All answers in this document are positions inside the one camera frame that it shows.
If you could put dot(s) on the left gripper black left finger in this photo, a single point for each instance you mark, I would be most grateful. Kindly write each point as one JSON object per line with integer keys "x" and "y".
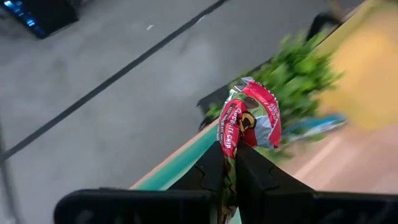
{"x": 186, "y": 205}

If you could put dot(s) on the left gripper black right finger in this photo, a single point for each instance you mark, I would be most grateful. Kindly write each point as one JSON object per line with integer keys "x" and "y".
{"x": 273, "y": 199}

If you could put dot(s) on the red chocolate chip granola bar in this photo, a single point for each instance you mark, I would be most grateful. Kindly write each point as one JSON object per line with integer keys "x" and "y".
{"x": 248, "y": 118}

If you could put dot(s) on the light teal plastic bin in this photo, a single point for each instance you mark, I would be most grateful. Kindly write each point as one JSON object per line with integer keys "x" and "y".
{"x": 183, "y": 158}

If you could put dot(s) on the blue plastic bin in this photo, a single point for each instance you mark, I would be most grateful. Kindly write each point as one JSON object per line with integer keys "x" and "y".
{"x": 314, "y": 126}

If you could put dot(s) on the black table base foot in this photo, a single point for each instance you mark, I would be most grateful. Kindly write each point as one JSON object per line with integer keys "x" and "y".
{"x": 320, "y": 23}
{"x": 214, "y": 98}

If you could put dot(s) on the green leafy plant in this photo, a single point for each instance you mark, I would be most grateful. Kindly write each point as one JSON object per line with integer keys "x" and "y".
{"x": 295, "y": 74}

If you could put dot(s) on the dark floor strip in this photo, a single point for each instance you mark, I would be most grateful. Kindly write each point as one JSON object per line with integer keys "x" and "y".
{"x": 7, "y": 186}

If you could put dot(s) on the black box with blue lights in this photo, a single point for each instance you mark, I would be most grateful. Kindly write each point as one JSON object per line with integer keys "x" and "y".
{"x": 40, "y": 15}

